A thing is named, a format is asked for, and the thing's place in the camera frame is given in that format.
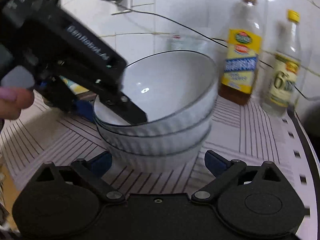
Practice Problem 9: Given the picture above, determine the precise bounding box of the small white bowl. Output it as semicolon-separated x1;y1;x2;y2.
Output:
94;112;212;155

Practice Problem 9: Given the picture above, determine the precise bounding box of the blue fried egg plate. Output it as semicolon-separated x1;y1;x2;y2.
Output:
60;76;89;95

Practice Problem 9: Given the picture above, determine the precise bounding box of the person left hand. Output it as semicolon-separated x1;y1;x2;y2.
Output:
0;87;34;120

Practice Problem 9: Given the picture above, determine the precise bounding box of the striped table cloth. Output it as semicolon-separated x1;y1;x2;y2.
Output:
1;94;319;239

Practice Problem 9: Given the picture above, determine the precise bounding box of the black wok with lid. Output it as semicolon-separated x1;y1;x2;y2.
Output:
296;99;320;156

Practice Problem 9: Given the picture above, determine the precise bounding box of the vinegar bottle yellow cap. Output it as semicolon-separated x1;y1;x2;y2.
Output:
262;10;302;116

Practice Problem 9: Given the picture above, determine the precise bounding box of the cooking wine bottle yellow label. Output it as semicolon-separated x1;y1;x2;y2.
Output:
219;0;263;106

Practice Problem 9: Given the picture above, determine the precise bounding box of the white plastic bag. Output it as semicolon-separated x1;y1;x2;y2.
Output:
167;29;214;56

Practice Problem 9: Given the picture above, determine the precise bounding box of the black power cable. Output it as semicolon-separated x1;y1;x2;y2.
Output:
112;0;320;100

